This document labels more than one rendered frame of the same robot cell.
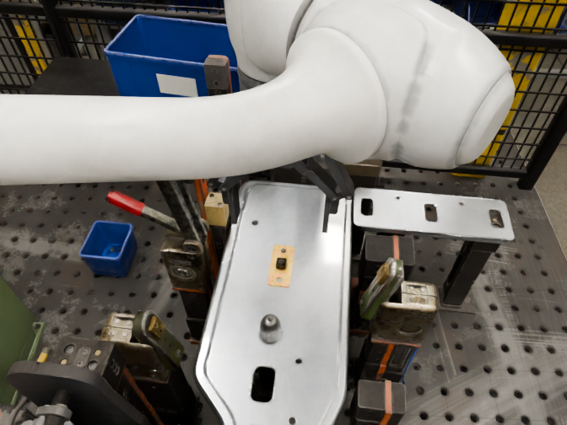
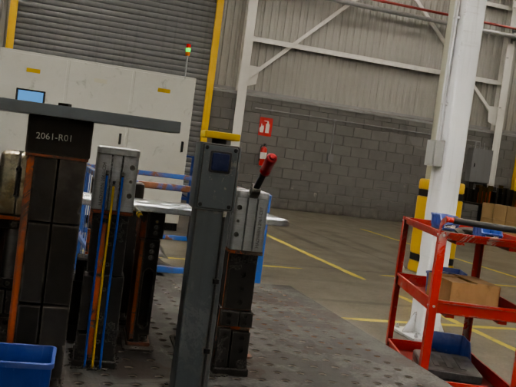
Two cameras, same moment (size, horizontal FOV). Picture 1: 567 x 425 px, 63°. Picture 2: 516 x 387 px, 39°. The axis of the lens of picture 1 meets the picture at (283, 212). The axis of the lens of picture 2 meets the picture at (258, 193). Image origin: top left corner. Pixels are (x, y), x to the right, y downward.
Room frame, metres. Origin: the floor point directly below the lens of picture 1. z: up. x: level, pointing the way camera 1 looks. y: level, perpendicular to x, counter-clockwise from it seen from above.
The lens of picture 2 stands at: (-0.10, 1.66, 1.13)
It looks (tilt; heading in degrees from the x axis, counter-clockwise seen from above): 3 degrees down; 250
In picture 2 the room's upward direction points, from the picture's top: 7 degrees clockwise
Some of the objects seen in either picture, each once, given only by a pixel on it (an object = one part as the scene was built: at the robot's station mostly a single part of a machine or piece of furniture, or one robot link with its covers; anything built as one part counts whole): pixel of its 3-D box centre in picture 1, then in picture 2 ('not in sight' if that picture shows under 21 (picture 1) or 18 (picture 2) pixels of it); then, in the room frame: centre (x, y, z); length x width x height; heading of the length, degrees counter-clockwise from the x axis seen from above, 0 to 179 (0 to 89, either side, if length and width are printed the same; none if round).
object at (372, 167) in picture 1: (353, 201); not in sight; (0.70, -0.16, 0.88); 0.08 x 0.08 x 0.36; 83
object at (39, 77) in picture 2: not in sight; (93, 125); (-1.29, -7.94, 1.22); 2.40 x 0.54 x 2.45; 178
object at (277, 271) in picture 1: (281, 263); not in sight; (0.44, 0.00, 1.01); 0.08 x 0.04 x 0.01; 173
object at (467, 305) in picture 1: (467, 265); not in sight; (0.55, -0.39, 0.84); 0.11 x 0.06 x 0.29; 83
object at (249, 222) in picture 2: not in sight; (237, 279); (-0.59, 0.30, 0.88); 0.11 x 0.10 x 0.36; 83
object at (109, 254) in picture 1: (111, 250); not in sight; (0.66, 0.42, 0.74); 0.11 x 0.10 x 0.09; 173
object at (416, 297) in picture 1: (390, 343); not in sight; (0.36, -0.19, 0.87); 0.12 x 0.09 x 0.35; 83
